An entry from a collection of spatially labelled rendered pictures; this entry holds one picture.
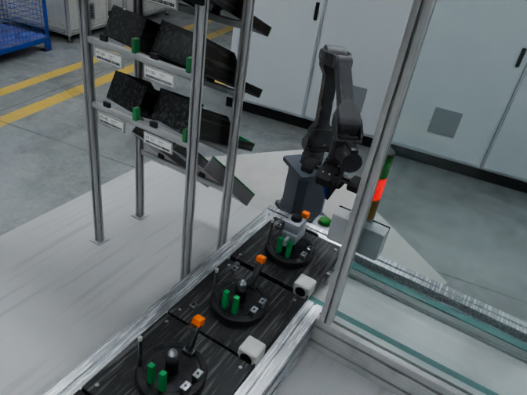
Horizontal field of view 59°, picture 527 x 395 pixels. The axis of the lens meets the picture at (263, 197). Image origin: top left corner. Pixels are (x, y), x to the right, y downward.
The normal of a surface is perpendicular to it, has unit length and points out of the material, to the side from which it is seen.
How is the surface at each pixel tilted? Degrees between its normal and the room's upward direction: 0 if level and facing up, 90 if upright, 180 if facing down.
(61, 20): 89
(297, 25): 90
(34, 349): 0
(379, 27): 90
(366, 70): 90
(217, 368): 0
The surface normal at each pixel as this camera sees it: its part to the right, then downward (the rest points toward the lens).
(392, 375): -0.51, 0.41
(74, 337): 0.14, -0.83
